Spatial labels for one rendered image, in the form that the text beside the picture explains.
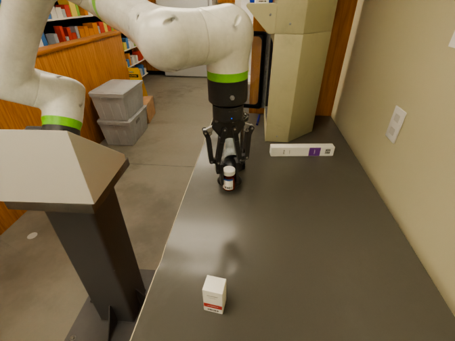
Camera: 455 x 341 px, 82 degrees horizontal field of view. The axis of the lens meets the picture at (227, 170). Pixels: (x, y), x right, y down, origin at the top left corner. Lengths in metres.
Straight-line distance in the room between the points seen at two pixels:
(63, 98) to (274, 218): 0.84
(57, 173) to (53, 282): 1.25
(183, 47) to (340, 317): 0.64
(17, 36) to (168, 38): 0.57
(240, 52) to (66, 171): 0.65
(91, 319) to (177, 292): 1.20
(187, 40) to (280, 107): 0.79
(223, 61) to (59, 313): 1.74
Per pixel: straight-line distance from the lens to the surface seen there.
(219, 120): 0.62
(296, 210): 0.90
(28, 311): 2.08
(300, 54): 1.18
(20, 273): 2.31
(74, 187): 0.99
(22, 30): 0.97
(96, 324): 1.83
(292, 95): 1.22
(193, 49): 0.52
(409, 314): 0.78
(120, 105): 3.23
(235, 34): 0.56
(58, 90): 1.11
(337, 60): 1.61
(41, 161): 0.98
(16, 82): 1.08
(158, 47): 0.50
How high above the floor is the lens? 1.53
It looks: 34 degrees down
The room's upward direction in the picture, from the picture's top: straight up
